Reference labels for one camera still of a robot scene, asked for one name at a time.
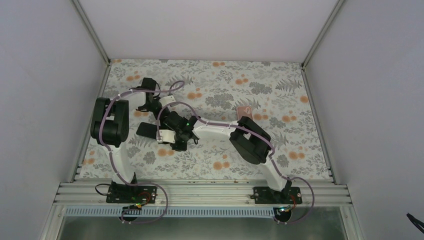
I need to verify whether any pink phone case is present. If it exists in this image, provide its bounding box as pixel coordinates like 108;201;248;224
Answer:
236;106;254;121

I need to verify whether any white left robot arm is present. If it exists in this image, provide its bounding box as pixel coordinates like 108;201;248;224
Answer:
90;78;162;203

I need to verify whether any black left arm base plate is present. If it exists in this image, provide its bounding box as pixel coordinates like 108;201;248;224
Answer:
105;184;157;204

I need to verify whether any grey slotted cable duct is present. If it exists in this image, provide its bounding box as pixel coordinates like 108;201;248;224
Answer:
63;206;275;218

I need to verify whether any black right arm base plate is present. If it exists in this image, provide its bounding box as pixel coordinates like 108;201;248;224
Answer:
250;186;303;205

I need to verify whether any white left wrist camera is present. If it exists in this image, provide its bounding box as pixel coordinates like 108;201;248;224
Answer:
159;95;176;107

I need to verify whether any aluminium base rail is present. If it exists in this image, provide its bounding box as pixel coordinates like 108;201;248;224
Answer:
53;180;353;207

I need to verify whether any aluminium enclosure frame post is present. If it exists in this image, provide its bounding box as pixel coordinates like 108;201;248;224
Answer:
71;0;111;65

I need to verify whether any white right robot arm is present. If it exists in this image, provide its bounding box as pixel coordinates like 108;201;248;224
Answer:
156;111;292;204

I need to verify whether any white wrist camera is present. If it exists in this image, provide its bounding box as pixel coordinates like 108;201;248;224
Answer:
159;95;176;107
156;129;176;144

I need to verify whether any black object at edge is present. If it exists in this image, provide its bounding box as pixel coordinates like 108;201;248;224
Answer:
406;213;424;233

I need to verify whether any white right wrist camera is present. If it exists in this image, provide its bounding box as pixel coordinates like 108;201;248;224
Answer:
156;129;176;144

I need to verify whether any right aluminium frame post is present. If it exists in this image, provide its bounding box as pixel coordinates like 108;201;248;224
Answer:
301;0;345;69

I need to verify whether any phone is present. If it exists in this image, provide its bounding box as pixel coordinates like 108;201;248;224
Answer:
135;122;158;140

